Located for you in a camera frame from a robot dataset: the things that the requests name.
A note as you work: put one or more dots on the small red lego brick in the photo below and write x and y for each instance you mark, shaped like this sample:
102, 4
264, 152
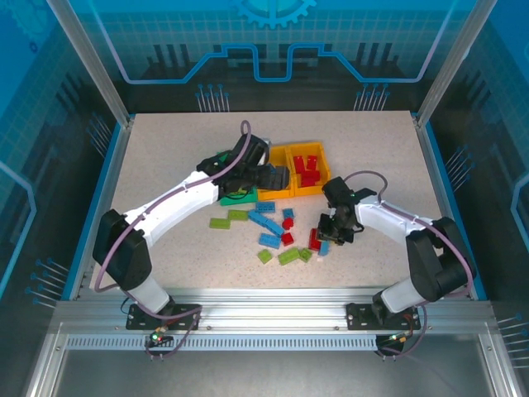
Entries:
312, 162
288, 238
288, 223

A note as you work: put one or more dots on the small lime green lego brick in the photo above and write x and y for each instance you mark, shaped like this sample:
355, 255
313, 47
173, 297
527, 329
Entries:
264, 256
306, 254

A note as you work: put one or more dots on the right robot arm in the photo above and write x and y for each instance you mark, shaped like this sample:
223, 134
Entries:
388, 219

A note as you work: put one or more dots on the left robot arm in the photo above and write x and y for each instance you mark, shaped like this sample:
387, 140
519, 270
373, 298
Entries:
165, 207

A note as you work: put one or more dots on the orange plastic bin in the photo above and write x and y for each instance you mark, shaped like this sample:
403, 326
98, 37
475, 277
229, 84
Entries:
274, 194
308, 191

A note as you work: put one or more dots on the small blue lego brick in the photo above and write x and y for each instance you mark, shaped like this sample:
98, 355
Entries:
288, 213

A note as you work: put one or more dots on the green plastic bin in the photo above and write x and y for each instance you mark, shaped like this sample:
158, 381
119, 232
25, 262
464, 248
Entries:
237, 202

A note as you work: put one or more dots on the small led circuit board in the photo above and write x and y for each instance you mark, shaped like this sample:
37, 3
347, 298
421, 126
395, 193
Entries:
157, 337
398, 339

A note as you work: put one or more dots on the grey metal shelf panel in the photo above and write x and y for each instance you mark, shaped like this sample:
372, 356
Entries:
268, 376

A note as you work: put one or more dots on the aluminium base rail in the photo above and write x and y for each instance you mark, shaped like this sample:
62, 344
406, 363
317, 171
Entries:
268, 314

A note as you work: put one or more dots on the aluminium side rail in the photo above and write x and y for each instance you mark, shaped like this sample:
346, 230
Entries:
115, 165
432, 165

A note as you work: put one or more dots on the aluminium frame post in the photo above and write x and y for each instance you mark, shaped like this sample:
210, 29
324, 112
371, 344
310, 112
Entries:
93, 62
454, 62

